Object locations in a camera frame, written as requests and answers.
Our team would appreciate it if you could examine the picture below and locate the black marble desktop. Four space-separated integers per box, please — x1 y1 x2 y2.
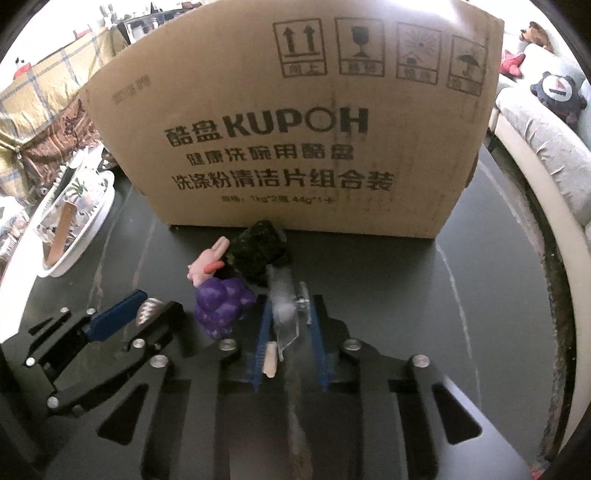
0 138 573 480

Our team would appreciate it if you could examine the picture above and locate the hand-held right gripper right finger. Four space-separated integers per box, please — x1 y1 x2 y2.
310 295 532 480

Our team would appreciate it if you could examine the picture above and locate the purple grape toy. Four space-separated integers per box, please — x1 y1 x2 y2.
194 277 257 342

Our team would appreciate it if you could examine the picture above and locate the dark round ship cushion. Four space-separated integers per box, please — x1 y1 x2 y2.
529 70 588 131

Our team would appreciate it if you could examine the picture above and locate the pink rabbit toy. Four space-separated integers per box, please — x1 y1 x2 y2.
187 236 230 285

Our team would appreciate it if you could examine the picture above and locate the cream cone toy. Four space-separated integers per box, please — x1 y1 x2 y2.
262 342 284 380

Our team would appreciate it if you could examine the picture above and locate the brown cardboard box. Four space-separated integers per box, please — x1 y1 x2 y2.
78 0 505 240

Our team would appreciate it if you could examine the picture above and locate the red star plush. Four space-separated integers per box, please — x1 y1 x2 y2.
499 51 527 79

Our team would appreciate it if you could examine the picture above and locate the yellow plaid blanket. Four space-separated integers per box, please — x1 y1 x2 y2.
0 28 127 208

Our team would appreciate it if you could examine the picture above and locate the brown toy football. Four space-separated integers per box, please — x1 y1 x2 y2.
137 298 165 325

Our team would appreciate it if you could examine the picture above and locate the clear plastic goblet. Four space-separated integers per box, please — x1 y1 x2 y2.
267 265 311 357

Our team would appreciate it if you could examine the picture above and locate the black piano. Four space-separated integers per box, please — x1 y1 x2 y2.
115 9 199 47

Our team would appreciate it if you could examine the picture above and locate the white round tray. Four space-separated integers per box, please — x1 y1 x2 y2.
36 170 116 278

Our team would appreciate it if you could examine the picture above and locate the brown patterned blanket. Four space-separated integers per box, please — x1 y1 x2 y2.
14 99 102 195

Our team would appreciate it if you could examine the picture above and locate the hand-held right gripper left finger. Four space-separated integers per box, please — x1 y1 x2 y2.
51 295 272 480

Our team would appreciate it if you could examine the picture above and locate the black fuzzy toy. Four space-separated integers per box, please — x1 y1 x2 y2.
228 220 293 285

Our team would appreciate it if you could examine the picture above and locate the brown plush animal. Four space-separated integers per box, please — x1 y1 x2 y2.
519 21 555 53

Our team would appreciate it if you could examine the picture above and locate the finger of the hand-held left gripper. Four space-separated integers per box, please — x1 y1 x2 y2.
16 290 148 370
46 302 197 416

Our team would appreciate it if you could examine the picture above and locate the white floral basket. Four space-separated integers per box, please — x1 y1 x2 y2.
39 152 109 268

